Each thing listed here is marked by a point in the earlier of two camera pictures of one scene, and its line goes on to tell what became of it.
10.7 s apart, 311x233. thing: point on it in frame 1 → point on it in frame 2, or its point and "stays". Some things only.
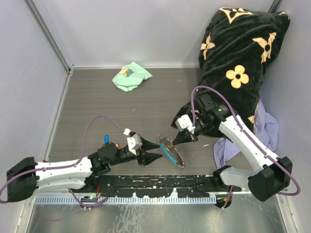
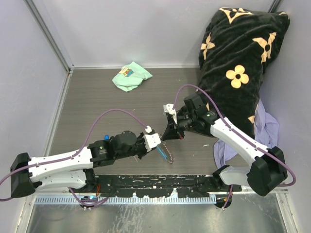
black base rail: (157, 186) stays
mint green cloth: (130, 76) stays
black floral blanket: (234, 53) stays
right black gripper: (184, 136) → (173, 131)
